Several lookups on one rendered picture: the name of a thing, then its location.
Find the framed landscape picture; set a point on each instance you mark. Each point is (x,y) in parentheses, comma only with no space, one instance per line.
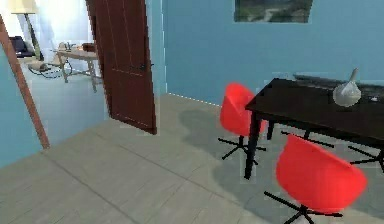
(272,10)

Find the floor lamp with pale shade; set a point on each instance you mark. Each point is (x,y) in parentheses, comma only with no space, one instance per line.
(28,23)

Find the small white dish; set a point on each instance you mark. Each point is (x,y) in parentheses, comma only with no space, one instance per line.
(374,99)

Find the pale wooden table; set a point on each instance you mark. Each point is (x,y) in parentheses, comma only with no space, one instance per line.
(78,58)

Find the dark red room door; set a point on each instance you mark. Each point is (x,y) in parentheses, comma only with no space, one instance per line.
(128,63)

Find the black dining table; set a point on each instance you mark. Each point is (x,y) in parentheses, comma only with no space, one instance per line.
(316,108)

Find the dark blue armchair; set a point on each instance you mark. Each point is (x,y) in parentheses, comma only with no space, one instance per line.
(19,46)

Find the grey glass vase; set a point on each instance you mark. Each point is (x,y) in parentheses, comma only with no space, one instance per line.
(347,91)

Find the red shell chair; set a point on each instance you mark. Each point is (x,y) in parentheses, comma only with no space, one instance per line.
(316,176)
(237,110)

